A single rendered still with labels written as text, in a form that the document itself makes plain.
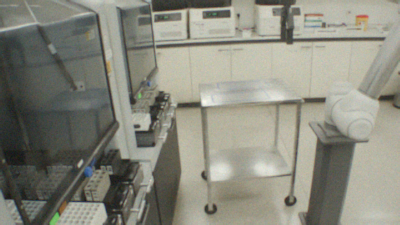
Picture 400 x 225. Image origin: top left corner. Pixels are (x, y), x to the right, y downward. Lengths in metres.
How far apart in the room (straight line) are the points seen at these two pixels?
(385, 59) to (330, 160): 0.62
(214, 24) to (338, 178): 2.47
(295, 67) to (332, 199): 2.31
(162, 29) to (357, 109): 2.77
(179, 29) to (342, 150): 2.56
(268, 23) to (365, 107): 2.48
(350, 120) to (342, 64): 2.72
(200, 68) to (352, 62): 1.96
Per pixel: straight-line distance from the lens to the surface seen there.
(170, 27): 3.68
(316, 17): 4.26
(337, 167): 1.74
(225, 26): 3.65
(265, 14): 3.71
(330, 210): 1.92
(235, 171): 2.05
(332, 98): 1.58
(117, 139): 1.22
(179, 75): 3.78
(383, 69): 1.41
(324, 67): 3.98
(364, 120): 1.38
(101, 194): 1.03
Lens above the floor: 1.43
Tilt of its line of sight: 22 degrees down
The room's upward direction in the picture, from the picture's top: 4 degrees counter-clockwise
